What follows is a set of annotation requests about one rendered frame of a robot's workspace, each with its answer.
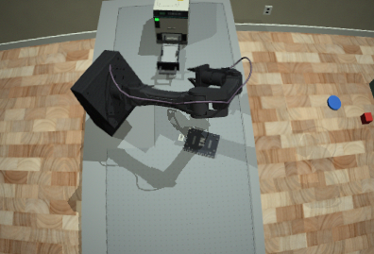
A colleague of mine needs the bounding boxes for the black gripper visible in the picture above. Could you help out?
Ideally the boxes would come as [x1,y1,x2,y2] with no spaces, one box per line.
[187,64,215,87]

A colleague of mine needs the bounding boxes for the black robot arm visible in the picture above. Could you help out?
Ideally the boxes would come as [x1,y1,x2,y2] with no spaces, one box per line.
[107,66,243,119]

